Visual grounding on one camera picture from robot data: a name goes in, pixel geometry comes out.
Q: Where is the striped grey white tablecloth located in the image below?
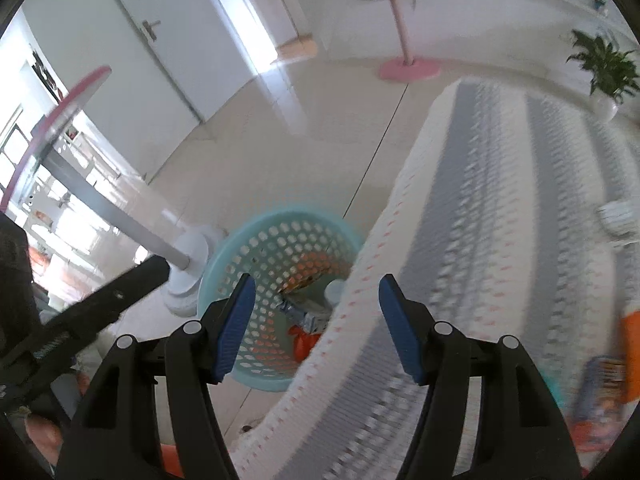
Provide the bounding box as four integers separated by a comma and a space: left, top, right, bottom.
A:
232, 79, 639, 479

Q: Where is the blue white milk carton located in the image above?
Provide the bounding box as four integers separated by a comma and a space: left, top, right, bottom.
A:
278, 294, 333, 335

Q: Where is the red orange crinkled wrapper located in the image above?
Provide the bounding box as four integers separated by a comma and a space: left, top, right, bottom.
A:
288, 326, 321, 363

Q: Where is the white curved wall shelf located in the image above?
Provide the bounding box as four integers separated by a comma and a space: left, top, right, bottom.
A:
558, 0, 632, 36

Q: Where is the pink round pedestal table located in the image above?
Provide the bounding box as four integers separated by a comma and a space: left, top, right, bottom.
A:
1, 65, 224, 318

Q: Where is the teal plastic laundry basket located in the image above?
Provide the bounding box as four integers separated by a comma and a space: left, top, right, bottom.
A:
198, 205, 362, 392

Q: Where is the clear plastic water bottle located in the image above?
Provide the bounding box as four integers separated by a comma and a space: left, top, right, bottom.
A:
323, 278, 345, 309

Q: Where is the polka dot wrapper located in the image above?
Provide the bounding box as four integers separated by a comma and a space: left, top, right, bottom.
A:
598, 200, 638, 237

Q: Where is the dark playing card box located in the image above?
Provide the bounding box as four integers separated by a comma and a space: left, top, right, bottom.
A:
573, 356, 625, 424

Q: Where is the white door with handle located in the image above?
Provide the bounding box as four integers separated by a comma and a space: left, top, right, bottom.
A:
120, 0, 253, 122

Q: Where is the person's left hand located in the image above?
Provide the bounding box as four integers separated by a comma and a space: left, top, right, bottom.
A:
25, 413, 63, 467

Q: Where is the pink coat rack stand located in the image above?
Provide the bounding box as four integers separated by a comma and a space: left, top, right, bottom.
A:
378, 0, 442, 84

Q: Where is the orange paper cup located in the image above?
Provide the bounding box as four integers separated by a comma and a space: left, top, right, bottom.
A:
620, 306, 640, 404

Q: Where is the green potted plant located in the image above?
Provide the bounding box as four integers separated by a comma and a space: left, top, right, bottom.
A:
566, 29, 639, 122

